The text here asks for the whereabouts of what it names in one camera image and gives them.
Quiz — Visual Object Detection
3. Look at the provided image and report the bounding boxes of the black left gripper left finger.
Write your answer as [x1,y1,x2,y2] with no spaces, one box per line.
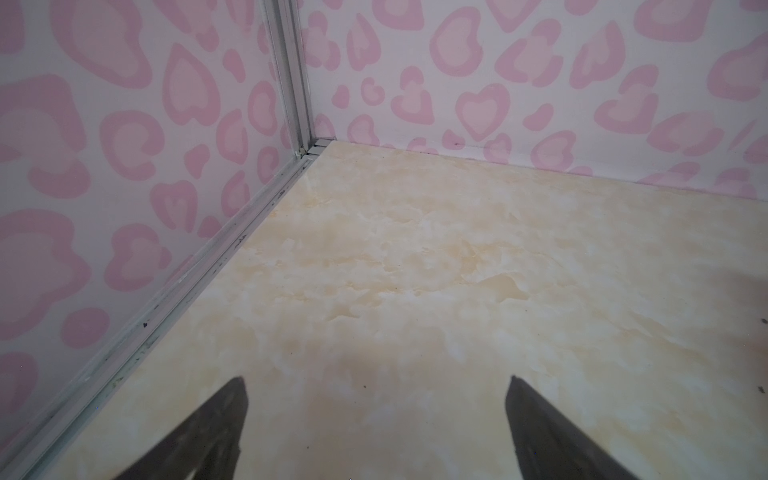
[117,376,249,480]

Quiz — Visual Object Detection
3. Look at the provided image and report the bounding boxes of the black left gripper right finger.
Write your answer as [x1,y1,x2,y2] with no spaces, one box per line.
[505,376,637,480]

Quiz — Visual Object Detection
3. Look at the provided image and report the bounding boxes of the aluminium left floor rail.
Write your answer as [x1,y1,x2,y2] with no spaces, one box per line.
[1,139,332,479]

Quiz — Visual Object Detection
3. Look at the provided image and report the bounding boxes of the aluminium corner frame post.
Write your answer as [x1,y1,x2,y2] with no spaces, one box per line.
[263,0,316,158]

